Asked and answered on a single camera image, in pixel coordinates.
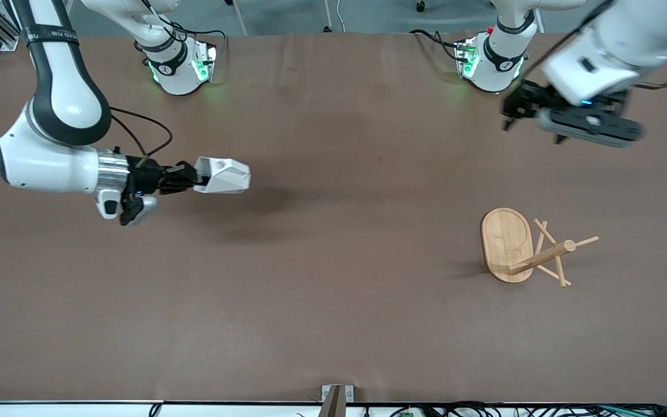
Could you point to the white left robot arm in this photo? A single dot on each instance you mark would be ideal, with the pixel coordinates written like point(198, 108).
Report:
point(611, 40)

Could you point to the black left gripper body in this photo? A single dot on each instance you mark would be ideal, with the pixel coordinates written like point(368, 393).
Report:
point(523, 102)

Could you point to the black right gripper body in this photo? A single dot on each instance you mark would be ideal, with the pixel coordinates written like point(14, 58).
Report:
point(147, 177)

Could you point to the wooden cup rack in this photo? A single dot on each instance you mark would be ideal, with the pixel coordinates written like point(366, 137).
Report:
point(504, 240)

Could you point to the thin metal stand leg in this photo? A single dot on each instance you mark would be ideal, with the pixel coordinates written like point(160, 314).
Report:
point(239, 18)
point(328, 16)

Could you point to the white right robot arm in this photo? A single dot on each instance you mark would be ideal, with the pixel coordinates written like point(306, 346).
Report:
point(61, 87)

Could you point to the metal table edge bracket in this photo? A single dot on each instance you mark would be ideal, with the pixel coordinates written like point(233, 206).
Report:
point(336, 399)

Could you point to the white faceted cup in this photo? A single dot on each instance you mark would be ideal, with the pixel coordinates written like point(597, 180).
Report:
point(226, 176)

